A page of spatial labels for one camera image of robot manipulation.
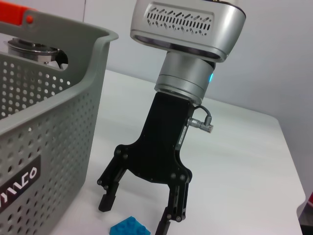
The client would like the blue toy plate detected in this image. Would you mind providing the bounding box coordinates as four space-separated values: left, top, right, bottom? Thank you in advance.
110 216 152 235

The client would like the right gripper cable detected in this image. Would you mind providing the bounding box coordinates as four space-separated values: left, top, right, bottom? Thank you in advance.
194 105 213 123

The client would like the black brand label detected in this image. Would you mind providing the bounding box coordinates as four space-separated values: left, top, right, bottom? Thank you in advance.
0 154 42 213

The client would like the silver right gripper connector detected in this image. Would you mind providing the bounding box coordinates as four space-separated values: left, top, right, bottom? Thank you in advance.
187 117 215 133

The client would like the orange basket handle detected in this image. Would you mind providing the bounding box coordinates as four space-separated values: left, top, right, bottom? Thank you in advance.
0 4 37 26

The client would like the glass kettle with black handle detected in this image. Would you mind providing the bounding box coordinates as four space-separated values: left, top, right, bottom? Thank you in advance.
7 38 69 71

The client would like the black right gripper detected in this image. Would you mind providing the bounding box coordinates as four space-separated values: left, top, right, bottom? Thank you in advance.
97 92 194 235

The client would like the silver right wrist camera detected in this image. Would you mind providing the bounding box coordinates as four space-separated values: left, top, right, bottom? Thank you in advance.
129 0 246 63

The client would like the grey perforated storage basket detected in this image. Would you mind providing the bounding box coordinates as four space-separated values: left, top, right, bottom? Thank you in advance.
0 21 119 235

